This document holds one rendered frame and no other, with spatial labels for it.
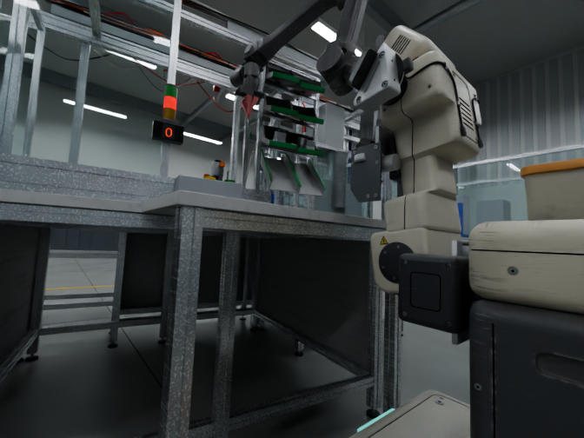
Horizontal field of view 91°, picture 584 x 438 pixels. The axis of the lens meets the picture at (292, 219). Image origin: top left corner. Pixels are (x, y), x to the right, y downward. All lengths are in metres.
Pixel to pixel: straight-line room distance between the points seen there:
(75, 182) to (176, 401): 0.65
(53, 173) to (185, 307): 0.57
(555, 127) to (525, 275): 9.04
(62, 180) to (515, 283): 1.05
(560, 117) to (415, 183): 8.85
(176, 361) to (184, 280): 0.16
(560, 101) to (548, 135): 0.80
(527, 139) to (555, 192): 8.88
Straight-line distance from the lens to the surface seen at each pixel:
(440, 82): 0.80
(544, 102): 9.78
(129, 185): 1.02
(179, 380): 0.71
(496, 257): 0.53
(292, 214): 0.76
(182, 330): 0.67
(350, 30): 0.96
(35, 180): 1.03
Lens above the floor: 0.76
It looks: 5 degrees up
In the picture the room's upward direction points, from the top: 3 degrees clockwise
